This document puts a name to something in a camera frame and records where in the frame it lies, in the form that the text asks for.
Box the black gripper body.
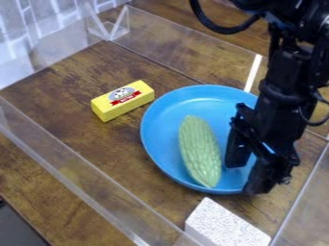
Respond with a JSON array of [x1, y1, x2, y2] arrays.
[[230, 103, 301, 166]]

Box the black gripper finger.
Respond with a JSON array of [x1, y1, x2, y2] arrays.
[[244, 157, 293, 195], [225, 124, 252, 168]]

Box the green bumpy gourd toy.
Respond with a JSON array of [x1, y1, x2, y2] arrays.
[[180, 115, 221, 188]]

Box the blue round tray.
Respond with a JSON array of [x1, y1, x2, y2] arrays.
[[141, 85, 257, 194]]

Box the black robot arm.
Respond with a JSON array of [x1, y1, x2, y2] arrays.
[[225, 0, 329, 194]]

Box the white speckled foam block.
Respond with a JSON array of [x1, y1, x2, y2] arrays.
[[185, 197, 272, 246]]

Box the yellow butter box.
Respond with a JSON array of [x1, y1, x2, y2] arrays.
[[91, 80, 154, 122]]

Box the black cable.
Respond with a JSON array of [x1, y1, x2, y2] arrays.
[[188, 0, 329, 128]]

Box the clear acrylic enclosure wall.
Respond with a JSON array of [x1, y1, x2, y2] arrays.
[[0, 0, 329, 246]]

